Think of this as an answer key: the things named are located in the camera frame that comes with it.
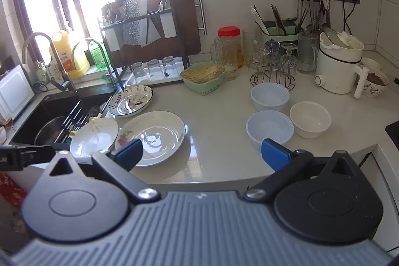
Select brown cutting board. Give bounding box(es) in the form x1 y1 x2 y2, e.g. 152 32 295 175
118 0 201 65

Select printed ceramic mug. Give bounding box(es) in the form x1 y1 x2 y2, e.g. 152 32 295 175
362 67 390 98

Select red packet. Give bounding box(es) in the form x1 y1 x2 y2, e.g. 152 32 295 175
0 173 27 207

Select brown wooden utensils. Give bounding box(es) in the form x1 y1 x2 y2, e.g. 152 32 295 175
271 3 286 35

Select green utensil holder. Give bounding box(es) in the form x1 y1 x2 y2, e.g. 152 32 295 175
262 20 300 44

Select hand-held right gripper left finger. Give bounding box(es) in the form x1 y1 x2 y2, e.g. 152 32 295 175
40 138 162 205

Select black chopsticks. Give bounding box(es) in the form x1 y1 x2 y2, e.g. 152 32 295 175
296 7 309 33

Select embossed steel board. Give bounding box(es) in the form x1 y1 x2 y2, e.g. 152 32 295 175
122 0 148 47

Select steel bar handle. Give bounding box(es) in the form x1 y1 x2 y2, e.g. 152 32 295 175
195 0 208 35

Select textured glass mug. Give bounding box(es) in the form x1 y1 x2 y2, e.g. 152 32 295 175
210 35 240 82

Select floral dark-rimmed plate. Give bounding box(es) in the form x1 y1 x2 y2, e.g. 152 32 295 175
107 85 154 117

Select hanging utensil rack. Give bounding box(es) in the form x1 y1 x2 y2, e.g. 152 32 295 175
299 0 332 33

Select black kitchen sink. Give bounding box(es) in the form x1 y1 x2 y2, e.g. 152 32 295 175
9 88 120 146

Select small white ceramic bowl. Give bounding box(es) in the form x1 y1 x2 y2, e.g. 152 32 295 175
361 57 382 71

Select wire cup rack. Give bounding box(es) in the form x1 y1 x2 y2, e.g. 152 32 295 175
250 65 297 92

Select slim steel faucet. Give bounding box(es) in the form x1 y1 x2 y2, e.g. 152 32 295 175
71 38 117 89

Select yellow oil bottle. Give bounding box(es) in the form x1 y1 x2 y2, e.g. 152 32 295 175
50 29 91 79

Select cut-glass goblet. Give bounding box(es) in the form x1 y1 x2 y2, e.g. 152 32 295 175
280 42 297 76

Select tall steel faucet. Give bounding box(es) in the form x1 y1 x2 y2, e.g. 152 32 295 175
22 32 78 94

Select green detergent bottle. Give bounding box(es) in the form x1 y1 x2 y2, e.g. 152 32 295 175
88 40 108 70

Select white electric cooking pot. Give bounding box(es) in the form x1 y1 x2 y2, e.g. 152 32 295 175
314 31 370 99

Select tall clear glass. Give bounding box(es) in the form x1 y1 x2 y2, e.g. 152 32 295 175
242 28 261 73

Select white countertop appliance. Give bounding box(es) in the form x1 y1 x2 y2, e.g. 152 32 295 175
0 64 35 120

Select black power cable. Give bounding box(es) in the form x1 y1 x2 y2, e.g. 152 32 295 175
342 0 354 36

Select clear glass cup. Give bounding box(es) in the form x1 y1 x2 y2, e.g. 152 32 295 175
252 48 270 75

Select green plastic basket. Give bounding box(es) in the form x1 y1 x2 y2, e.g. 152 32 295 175
180 62 226 96

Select black stove top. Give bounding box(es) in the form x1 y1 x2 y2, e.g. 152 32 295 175
385 121 399 145

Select black sink drying rods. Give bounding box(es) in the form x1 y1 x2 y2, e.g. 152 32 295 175
59 101 108 142

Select textured glass pitcher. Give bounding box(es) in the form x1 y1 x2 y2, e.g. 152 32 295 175
296 32 319 75

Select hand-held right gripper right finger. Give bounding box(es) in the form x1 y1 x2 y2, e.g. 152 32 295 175
242 138 364 202

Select pile of pale thin sticks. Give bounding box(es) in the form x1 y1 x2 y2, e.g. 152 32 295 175
183 65 224 82

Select yellow cloth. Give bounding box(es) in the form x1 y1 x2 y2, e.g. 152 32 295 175
70 116 103 139

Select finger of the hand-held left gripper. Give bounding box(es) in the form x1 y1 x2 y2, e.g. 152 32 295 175
0 143 71 171

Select purple-bottomed glass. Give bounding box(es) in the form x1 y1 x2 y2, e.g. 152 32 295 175
265 39 283 67

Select bluish white bowl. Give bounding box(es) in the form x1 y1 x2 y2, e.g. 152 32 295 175
251 82 290 112
246 110 294 151

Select black dish rack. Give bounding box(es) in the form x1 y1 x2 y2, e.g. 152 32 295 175
97 0 191 75

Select white rack holder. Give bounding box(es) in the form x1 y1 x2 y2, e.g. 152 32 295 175
159 9 177 38
104 24 122 52

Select white leaf-print plate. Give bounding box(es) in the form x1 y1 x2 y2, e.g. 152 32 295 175
70 117 120 158

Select steel pot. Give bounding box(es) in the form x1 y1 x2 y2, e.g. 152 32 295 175
34 116 67 145

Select upturned drinking glass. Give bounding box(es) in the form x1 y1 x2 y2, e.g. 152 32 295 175
162 56 179 77
146 59 163 78
131 62 147 80

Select red-lidded plastic jar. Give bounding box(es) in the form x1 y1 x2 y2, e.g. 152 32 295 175
217 27 244 69

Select large white plate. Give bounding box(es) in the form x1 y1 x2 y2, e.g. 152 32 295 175
115 110 187 167

